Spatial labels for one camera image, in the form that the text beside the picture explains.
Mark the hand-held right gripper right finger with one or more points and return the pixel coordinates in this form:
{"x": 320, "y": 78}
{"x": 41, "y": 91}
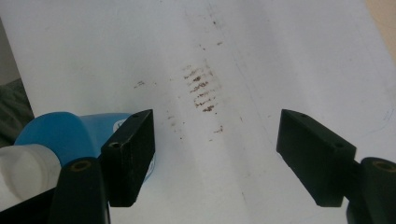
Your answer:
{"x": 314, "y": 161}

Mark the blue bottle with white cap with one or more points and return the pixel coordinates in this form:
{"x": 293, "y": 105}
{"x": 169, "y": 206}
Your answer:
{"x": 62, "y": 134}

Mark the dark green cloth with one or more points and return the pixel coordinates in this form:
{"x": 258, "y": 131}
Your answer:
{"x": 14, "y": 112}

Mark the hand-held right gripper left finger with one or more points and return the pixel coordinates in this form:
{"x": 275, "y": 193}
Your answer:
{"x": 129, "y": 161}

